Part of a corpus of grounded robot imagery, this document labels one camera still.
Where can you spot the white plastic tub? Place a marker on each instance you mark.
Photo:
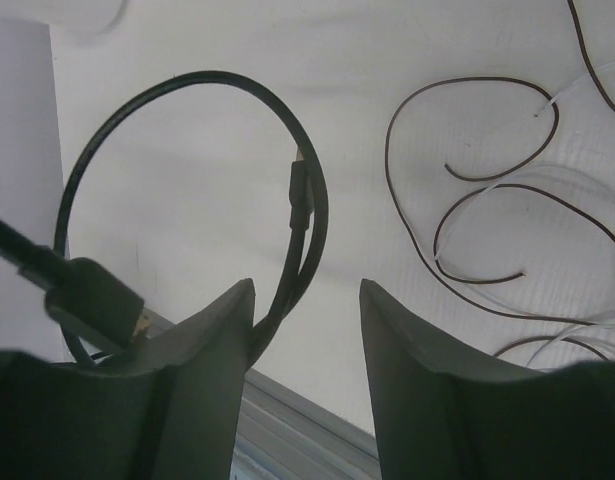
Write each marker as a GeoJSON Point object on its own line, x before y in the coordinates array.
{"type": "Point", "coordinates": [83, 16]}

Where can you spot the aluminium mounting rail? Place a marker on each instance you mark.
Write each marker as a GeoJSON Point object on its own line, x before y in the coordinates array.
{"type": "Point", "coordinates": [282, 435]}

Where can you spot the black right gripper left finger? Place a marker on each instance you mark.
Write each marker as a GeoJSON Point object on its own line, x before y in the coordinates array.
{"type": "Point", "coordinates": [167, 409]}

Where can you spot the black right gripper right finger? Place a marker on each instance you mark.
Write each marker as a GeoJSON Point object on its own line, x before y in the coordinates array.
{"type": "Point", "coordinates": [445, 410]}

